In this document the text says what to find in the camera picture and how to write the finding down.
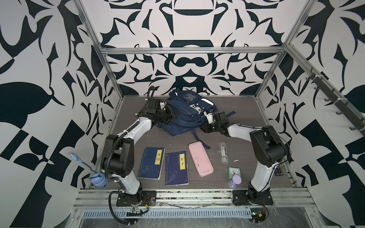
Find navy blue school backpack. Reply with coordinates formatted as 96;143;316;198
156;90;235;149

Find blue book yellow label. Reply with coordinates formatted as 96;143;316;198
165;151;189;186
137;147;165;180

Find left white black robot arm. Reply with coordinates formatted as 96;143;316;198
100;98;175;196

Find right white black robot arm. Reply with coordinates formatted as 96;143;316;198
201;112;290;202

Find pink pencil case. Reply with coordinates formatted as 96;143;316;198
188;142;214;177

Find small green square clock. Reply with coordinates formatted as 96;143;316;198
228;167;241;180

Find purple cylindrical container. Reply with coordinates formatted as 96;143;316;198
228;174;241;189

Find black remote control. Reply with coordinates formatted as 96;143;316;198
274;165;284;176

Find small green circuit board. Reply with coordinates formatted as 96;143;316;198
249;207;269;224

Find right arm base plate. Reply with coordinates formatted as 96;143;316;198
232;189;274;206

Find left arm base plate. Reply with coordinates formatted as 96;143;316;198
116;191;157;207

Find left black corrugated cable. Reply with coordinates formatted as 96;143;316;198
108;190;143;225

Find aluminium frame rail base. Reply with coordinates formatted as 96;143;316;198
66;188;326;228

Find black wall hook rack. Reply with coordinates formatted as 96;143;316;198
306;67;365;137

